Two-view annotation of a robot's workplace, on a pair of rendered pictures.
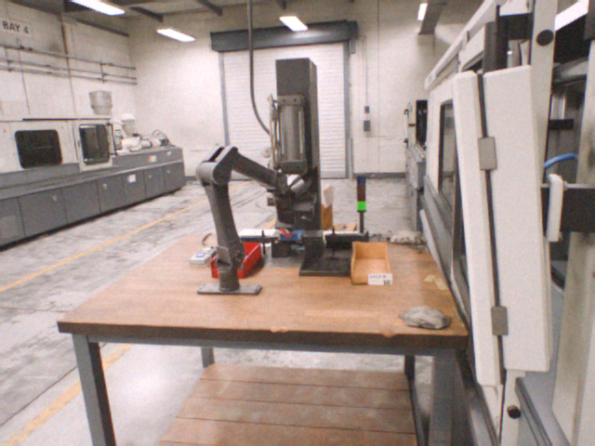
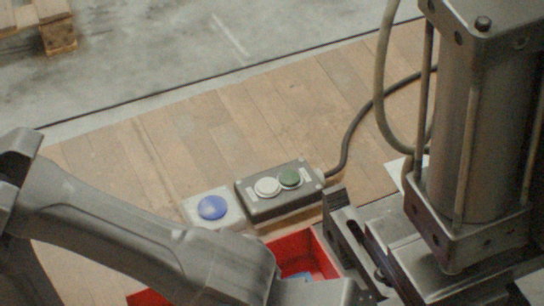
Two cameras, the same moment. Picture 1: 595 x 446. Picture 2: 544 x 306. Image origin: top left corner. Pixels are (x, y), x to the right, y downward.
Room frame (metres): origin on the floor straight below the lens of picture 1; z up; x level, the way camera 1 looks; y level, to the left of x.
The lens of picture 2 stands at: (1.19, -0.44, 2.03)
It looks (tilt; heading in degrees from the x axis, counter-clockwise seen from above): 47 degrees down; 59
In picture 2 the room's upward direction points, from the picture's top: 3 degrees counter-clockwise
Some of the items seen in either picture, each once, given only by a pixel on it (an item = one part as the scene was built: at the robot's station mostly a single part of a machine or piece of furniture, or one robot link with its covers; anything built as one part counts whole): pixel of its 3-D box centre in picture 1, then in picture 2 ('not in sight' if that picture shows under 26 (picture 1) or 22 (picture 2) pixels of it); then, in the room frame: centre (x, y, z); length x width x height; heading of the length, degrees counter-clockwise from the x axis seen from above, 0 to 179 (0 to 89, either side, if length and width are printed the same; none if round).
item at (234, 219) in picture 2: (200, 263); (214, 222); (1.60, 0.38, 0.90); 0.07 x 0.07 x 0.06; 81
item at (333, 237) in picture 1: (343, 240); not in sight; (1.67, -0.18, 0.95); 0.15 x 0.03 x 0.10; 81
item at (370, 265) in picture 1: (371, 263); not in sight; (1.43, -0.25, 0.93); 0.25 x 0.13 x 0.08; 171
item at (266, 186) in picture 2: not in sight; (268, 189); (1.68, 0.37, 0.93); 0.03 x 0.03 x 0.02
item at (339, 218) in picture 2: (254, 242); (368, 262); (1.70, 0.18, 0.95); 0.15 x 0.03 x 0.10; 81
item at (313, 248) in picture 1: (297, 244); not in sight; (1.67, 0.01, 0.94); 0.20 x 0.10 x 0.07; 81
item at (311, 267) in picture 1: (325, 266); not in sight; (1.48, -0.09, 0.91); 0.17 x 0.16 x 0.02; 81
